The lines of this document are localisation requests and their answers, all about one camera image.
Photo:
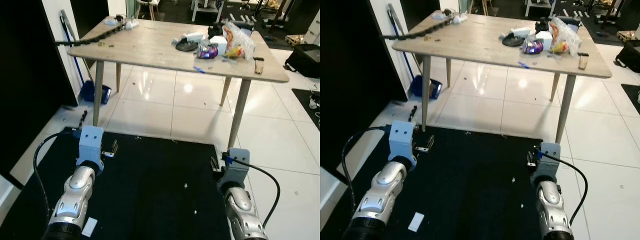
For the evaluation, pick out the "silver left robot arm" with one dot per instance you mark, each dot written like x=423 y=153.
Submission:
x=382 y=187
x=75 y=192

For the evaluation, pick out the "blue dustpan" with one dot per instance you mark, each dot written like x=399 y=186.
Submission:
x=95 y=92
x=425 y=88

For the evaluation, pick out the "white paper scrap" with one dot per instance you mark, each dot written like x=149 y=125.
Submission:
x=416 y=222
x=89 y=227

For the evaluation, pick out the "blue pen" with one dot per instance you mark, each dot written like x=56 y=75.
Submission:
x=524 y=64
x=199 y=69

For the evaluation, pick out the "black cabinet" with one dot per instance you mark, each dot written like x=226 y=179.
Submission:
x=25 y=75
x=355 y=75

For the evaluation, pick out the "small black floor mat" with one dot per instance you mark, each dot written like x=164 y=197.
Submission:
x=632 y=94
x=306 y=107

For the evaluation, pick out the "light wooden table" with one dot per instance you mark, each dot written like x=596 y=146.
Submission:
x=475 y=45
x=150 y=50

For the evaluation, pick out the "black round plate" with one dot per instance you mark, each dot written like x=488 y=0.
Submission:
x=512 y=41
x=186 y=46

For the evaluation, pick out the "small white box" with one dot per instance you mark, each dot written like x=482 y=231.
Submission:
x=544 y=39
x=218 y=41

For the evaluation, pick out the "clear plastic snack bag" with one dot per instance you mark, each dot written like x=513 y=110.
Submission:
x=562 y=35
x=237 y=40

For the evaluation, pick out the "flat white device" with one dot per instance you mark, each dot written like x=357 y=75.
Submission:
x=194 y=37
x=520 y=32

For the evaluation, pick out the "black bag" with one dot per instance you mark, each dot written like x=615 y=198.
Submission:
x=630 y=56
x=304 y=60

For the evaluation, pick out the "wooden pallet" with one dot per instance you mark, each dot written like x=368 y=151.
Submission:
x=627 y=36
x=295 y=39

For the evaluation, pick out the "white stool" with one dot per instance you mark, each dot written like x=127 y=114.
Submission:
x=540 y=5
x=206 y=7

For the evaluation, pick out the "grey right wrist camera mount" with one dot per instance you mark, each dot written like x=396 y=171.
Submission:
x=235 y=167
x=547 y=160

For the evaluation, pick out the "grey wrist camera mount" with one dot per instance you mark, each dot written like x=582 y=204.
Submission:
x=547 y=160
x=401 y=137
x=90 y=142
x=235 y=167

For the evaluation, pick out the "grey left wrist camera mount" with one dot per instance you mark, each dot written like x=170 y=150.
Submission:
x=401 y=137
x=90 y=142

